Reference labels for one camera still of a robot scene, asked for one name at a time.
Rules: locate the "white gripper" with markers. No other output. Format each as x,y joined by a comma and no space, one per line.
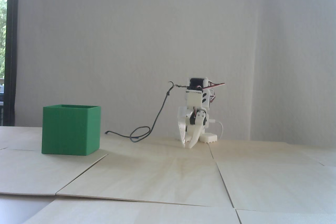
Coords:
194,120

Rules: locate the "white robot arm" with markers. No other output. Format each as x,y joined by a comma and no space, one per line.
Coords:
208,138

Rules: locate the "green box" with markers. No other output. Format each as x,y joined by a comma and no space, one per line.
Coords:
68,132

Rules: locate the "black wrist camera board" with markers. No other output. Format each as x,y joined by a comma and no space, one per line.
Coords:
193,89

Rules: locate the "dark window frame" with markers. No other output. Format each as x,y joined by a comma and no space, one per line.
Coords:
11,50

